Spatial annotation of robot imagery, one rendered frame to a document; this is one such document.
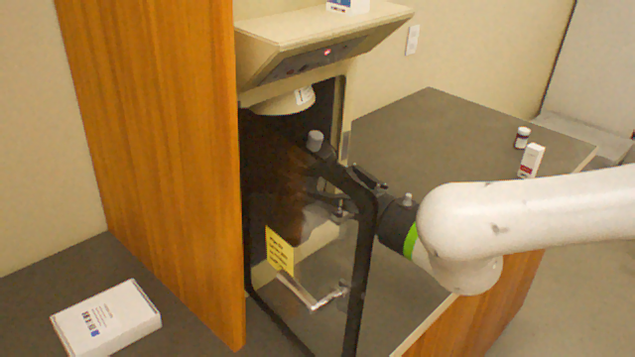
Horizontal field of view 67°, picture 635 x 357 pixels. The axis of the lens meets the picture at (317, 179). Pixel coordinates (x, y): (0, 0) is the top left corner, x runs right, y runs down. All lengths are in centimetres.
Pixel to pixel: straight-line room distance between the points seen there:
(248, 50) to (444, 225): 35
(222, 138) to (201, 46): 12
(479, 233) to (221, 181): 36
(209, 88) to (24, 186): 63
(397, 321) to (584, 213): 50
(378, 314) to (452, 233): 44
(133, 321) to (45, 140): 43
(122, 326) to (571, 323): 207
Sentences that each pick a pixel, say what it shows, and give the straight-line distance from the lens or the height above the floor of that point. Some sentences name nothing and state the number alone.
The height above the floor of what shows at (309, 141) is 128.
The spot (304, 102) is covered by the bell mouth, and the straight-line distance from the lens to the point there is 91.
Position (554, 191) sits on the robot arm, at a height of 139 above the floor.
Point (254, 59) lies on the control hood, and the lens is 68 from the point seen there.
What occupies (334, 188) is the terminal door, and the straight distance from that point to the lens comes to 60.
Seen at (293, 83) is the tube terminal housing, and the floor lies 138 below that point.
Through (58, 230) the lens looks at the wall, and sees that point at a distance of 126.
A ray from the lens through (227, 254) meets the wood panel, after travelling 78.
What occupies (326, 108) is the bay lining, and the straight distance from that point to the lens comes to 101.
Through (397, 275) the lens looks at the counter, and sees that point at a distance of 112.
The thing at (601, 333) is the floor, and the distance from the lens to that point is 262.
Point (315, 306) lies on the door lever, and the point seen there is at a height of 121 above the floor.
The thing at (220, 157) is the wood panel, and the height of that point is 136.
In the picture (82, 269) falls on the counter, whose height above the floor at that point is 94.
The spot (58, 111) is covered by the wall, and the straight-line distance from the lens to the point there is 113.
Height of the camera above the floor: 170
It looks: 33 degrees down
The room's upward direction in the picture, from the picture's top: 4 degrees clockwise
